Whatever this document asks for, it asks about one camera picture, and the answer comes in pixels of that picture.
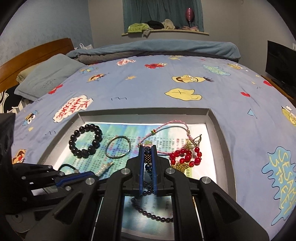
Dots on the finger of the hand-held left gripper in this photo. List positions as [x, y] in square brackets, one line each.
[76, 178]
[46, 194]

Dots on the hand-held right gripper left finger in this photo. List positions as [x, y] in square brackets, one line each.
[141, 166]

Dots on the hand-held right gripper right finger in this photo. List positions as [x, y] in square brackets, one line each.
[154, 166]

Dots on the pearl hair clip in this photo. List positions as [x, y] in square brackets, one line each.
[104, 169]

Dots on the silver bangle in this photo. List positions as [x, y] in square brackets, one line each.
[118, 137]

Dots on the grey cardboard box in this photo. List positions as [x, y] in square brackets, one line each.
[222, 139]

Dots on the striped cartoon pillow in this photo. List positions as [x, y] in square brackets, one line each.
[9, 99]

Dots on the blue pillow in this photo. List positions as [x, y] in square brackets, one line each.
[46, 76]

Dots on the olive pillow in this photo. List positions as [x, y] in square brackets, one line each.
[24, 74]

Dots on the grey blanket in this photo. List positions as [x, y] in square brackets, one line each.
[104, 58]

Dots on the blue blanket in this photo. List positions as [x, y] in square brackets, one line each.
[161, 47]

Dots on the wooden headboard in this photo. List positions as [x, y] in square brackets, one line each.
[34, 55]

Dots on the white plastic bag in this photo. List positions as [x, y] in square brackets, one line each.
[83, 46]

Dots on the window sill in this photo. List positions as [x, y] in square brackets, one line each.
[180, 31]

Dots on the green cloth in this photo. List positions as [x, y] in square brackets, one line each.
[136, 27]

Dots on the black cloth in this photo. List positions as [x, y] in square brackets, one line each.
[156, 24]

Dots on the beige cloth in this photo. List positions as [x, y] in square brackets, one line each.
[168, 23]

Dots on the pink cloth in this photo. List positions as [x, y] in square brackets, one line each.
[193, 28]

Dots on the wooden television stand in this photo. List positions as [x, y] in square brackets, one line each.
[269, 80]

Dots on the pink wine glass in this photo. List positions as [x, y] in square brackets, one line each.
[189, 13]

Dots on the green curtain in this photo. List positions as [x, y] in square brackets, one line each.
[150, 9]

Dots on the black television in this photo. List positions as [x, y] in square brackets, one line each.
[279, 62]

